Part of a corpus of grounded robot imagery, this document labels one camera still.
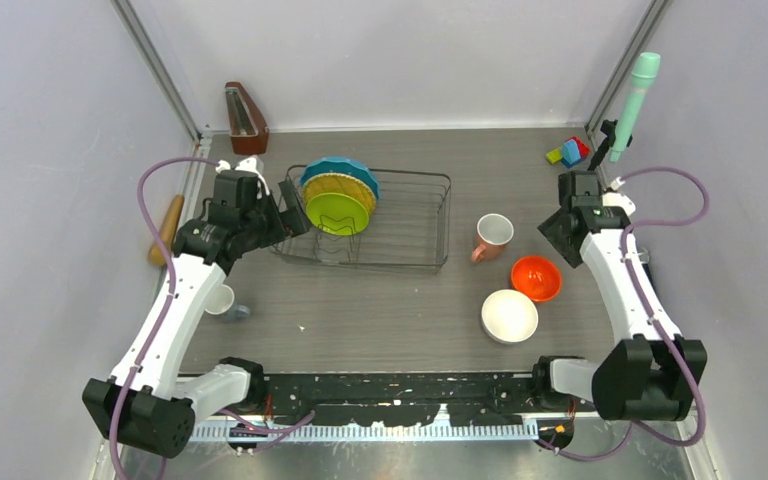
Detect brown metronome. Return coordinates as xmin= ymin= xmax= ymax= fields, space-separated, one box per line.
xmin=224 ymin=81 xmax=270 ymax=155

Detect wooden rolling pin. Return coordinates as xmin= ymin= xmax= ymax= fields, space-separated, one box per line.
xmin=147 ymin=195 xmax=185 ymax=267

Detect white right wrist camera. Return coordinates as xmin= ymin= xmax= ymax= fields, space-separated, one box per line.
xmin=601 ymin=177 xmax=636 ymax=217

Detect white bowl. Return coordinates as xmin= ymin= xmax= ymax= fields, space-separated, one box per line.
xmin=480 ymin=289 xmax=539 ymax=344

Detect pink mug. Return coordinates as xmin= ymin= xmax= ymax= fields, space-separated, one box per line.
xmin=471 ymin=213 xmax=515 ymax=263

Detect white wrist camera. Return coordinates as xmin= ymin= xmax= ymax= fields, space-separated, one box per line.
xmin=601 ymin=177 xmax=636 ymax=217
xmin=215 ymin=155 xmax=271 ymax=199

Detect yellow woven pattern plate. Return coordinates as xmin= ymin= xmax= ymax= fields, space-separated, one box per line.
xmin=302 ymin=173 xmax=377 ymax=214

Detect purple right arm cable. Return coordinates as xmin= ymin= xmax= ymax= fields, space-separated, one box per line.
xmin=536 ymin=166 xmax=711 ymax=463

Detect blue polka dot plate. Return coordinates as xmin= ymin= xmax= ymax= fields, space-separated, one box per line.
xmin=300 ymin=156 xmax=380 ymax=199

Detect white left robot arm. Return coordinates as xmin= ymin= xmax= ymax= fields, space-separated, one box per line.
xmin=82 ymin=170 xmax=311 ymax=459

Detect black microphone stand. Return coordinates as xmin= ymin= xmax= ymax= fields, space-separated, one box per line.
xmin=587 ymin=119 xmax=618 ymax=172

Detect black wire dish rack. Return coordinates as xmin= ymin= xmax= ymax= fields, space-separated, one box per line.
xmin=272 ymin=168 xmax=452 ymax=273

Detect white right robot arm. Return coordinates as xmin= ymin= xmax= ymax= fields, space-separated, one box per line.
xmin=530 ymin=171 xmax=708 ymax=422

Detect lime green plate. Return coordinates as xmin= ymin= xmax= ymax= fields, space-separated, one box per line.
xmin=306 ymin=193 xmax=370 ymax=236

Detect orange bowl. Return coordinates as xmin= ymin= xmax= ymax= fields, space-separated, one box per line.
xmin=509 ymin=255 xmax=563 ymax=303

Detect colourful toy blocks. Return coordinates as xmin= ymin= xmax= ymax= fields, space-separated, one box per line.
xmin=545 ymin=136 xmax=591 ymax=168

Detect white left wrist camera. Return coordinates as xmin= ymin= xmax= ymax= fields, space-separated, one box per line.
xmin=215 ymin=155 xmax=271 ymax=199

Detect grey blue mug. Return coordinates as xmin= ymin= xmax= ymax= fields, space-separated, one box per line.
xmin=205 ymin=284 xmax=251 ymax=323

